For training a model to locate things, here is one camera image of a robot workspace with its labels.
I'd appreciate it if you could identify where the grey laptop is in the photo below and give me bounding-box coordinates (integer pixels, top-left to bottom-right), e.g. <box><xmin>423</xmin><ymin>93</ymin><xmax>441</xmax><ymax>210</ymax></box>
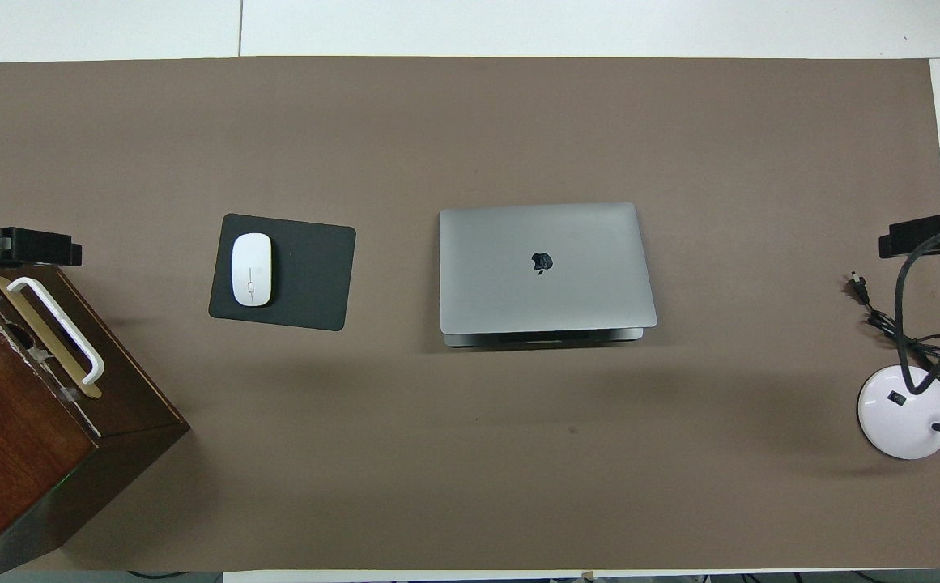
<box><xmin>439</xmin><ymin>202</ymin><xmax>658</xmax><ymax>349</ymax></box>

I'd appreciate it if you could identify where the white desk lamp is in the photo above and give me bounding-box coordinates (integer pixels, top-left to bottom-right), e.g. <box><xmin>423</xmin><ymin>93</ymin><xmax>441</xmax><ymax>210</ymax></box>
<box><xmin>857</xmin><ymin>312</ymin><xmax>940</xmax><ymax>461</ymax></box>

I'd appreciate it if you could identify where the brown wooden box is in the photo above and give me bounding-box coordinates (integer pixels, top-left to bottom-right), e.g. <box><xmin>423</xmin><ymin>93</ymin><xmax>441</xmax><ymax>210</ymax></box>
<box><xmin>0</xmin><ymin>261</ymin><xmax>190</xmax><ymax>582</ymax></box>

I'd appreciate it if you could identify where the white computer mouse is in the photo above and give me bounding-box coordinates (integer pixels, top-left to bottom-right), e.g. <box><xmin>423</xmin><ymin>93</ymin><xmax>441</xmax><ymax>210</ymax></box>
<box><xmin>231</xmin><ymin>233</ymin><xmax>274</xmax><ymax>308</ymax></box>

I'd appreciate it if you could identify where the black mouse pad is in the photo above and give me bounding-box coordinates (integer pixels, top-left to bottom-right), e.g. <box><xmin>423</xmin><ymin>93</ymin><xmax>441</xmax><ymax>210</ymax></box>
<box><xmin>209</xmin><ymin>214</ymin><xmax>357</xmax><ymax>331</ymax></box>

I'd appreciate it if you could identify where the brown table mat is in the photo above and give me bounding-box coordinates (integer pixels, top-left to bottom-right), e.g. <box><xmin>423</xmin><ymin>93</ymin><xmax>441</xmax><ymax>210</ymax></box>
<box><xmin>0</xmin><ymin>57</ymin><xmax>940</xmax><ymax>572</ymax></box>

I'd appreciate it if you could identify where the brass handle plate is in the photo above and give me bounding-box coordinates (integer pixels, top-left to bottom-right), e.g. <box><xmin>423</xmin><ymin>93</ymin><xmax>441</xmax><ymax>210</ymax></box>
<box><xmin>0</xmin><ymin>275</ymin><xmax>103</xmax><ymax>399</ymax></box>

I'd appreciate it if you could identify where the white box handle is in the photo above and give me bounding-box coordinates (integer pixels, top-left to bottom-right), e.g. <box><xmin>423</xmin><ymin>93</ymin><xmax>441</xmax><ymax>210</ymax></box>
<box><xmin>6</xmin><ymin>277</ymin><xmax>105</xmax><ymax>385</ymax></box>

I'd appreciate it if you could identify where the black lamp power cable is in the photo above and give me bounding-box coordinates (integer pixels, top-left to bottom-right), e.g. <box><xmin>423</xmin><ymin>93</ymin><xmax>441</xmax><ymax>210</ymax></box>
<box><xmin>846</xmin><ymin>274</ymin><xmax>940</xmax><ymax>383</ymax></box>

